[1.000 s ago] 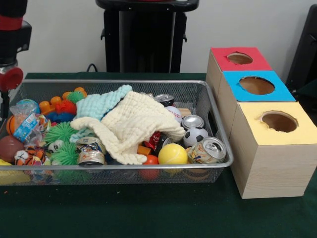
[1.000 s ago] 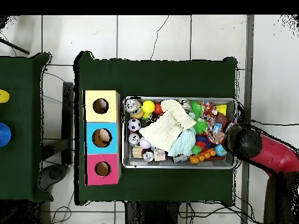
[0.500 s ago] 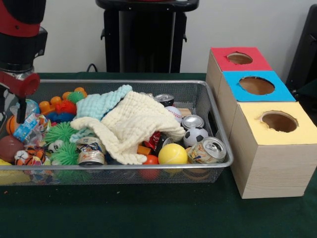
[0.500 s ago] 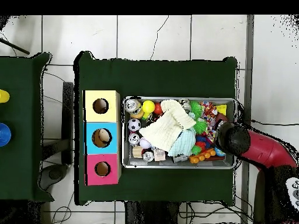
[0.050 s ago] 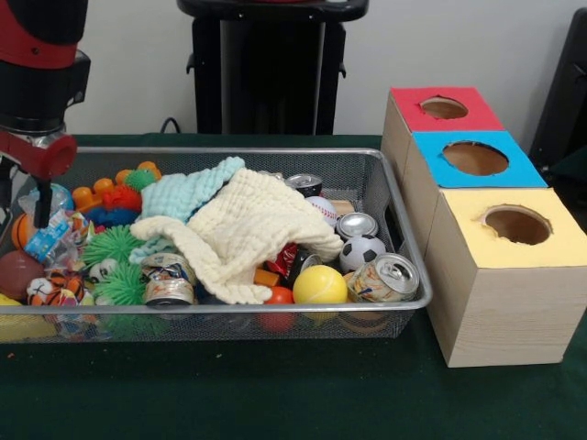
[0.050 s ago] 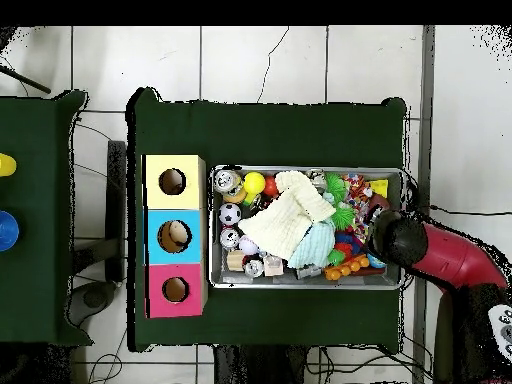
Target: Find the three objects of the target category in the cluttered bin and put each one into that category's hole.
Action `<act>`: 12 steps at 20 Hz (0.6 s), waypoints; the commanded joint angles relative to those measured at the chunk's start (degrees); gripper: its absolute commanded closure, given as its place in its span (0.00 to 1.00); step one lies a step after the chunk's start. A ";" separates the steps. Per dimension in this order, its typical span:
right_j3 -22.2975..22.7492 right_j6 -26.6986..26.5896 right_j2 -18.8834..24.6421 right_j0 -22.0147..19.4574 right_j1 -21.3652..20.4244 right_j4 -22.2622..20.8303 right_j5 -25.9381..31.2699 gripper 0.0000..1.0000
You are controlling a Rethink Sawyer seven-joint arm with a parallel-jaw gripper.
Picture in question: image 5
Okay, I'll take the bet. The shallow mesh bin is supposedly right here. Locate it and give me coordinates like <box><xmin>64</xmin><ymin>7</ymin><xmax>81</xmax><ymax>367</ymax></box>
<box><xmin>0</xmin><ymin>146</ymin><xmax>434</xmax><ymax>343</ymax></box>

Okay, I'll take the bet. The black upright panel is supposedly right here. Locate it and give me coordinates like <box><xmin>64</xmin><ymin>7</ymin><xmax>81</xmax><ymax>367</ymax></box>
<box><xmin>526</xmin><ymin>6</ymin><xmax>587</xmax><ymax>173</ymax></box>

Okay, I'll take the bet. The crushed clear plastic bottle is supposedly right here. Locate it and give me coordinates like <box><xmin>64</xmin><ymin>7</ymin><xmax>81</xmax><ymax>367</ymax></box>
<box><xmin>17</xmin><ymin>185</ymin><xmax>78</xmax><ymax>266</ymax></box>

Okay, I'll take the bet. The brown mini football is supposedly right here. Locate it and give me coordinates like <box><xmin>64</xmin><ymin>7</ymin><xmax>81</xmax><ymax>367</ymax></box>
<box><xmin>0</xmin><ymin>250</ymin><xmax>47</xmax><ymax>302</ymax></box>

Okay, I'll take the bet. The dark green tablecloth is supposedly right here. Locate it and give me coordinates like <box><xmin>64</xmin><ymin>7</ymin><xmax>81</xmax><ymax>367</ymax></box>
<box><xmin>548</xmin><ymin>146</ymin><xmax>587</xmax><ymax>216</ymax></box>
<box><xmin>0</xmin><ymin>132</ymin><xmax>587</xmax><ymax>440</ymax></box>

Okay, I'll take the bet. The light blue knitted cloth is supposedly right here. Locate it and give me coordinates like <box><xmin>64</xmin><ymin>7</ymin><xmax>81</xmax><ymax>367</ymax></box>
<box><xmin>128</xmin><ymin>155</ymin><xmax>247</xmax><ymax>265</ymax></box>

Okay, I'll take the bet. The yellow tennis ball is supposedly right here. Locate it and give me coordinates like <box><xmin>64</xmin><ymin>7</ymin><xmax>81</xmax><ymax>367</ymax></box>
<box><xmin>292</xmin><ymin>264</ymin><xmax>349</xmax><ymax>305</ymax></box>

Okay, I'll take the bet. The wooden box with three holes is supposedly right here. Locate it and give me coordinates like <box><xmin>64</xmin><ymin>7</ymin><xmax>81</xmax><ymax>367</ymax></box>
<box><xmin>381</xmin><ymin>85</ymin><xmax>587</xmax><ymax>369</ymax></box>

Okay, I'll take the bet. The black and white soccer ball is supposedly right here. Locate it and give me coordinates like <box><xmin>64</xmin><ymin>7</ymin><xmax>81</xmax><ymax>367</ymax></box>
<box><xmin>338</xmin><ymin>234</ymin><xmax>387</xmax><ymax>274</ymax></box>

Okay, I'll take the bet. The orange mini basketball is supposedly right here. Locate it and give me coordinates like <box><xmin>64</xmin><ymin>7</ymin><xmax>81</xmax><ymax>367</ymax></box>
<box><xmin>11</xmin><ymin>213</ymin><xmax>38</xmax><ymax>251</ymax></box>

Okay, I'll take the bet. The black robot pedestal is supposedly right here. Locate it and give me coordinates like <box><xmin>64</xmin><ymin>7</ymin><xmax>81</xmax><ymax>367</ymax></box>
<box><xmin>176</xmin><ymin>0</ymin><xmax>371</xmax><ymax>135</ymax></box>

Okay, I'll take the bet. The cream knitted cloth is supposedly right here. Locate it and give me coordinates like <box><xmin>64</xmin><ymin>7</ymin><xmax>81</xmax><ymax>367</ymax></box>
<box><xmin>130</xmin><ymin>167</ymin><xmax>344</xmax><ymax>305</ymax></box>

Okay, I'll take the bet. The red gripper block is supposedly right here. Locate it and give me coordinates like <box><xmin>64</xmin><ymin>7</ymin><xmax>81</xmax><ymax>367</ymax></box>
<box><xmin>0</xmin><ymin>130</ymin><xmax>79</xmax><ymax>229</ymax></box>

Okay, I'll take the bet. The small red ball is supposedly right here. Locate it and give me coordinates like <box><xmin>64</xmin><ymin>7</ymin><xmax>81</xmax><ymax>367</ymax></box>
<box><xmin>263</xmin><ymin>286</ymin><xmax>295</xmax><ymax>306</ymax></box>

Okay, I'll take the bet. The printed drink can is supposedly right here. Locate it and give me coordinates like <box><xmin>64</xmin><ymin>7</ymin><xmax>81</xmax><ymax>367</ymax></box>
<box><xmin>347</xmin><ymin>252</ymin><xmax>421</xmax><ymax>303</ymax></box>

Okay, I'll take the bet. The silver drink can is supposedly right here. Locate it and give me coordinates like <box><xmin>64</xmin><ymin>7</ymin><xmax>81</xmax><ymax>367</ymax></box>
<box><xmin>335</xmin><ymin>211</ymin><xmax>380</xmax><ymax>239</ymax></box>

